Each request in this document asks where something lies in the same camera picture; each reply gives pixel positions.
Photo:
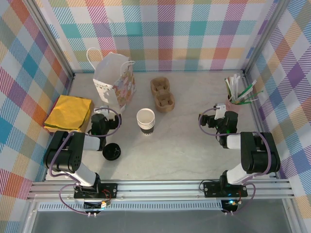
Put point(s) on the black paper coffee cup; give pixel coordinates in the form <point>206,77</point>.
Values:
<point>146,126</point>
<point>147,132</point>
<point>145,116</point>

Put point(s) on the animal print paper gift bag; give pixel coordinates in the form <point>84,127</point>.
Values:
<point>114,82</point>

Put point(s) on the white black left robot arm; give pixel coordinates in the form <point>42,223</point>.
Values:
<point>73,155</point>

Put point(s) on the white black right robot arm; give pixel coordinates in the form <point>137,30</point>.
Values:
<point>262,155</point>

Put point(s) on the coloured paper napkin stack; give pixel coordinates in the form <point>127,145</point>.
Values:
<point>87,121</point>

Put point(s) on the yellow paper napkin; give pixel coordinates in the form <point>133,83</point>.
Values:
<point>68,111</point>

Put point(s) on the green white wrapped straw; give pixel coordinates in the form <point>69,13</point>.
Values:
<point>247,89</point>

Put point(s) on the small black controller board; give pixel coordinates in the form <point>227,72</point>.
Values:
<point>93,205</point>
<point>230,205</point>

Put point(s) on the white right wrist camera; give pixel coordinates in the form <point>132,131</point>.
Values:
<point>219,110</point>

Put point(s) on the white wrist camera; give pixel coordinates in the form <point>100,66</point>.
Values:
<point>101,109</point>
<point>219,110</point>

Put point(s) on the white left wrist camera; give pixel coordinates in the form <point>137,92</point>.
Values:
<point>101,109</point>

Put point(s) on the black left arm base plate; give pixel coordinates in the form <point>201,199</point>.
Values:
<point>109,190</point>

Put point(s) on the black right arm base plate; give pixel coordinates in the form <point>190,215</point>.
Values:
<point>211,189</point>

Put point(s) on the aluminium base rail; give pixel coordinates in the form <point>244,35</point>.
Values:
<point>158,188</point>

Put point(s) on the aluminium frame post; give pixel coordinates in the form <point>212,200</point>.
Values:
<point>49,36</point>
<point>263,36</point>

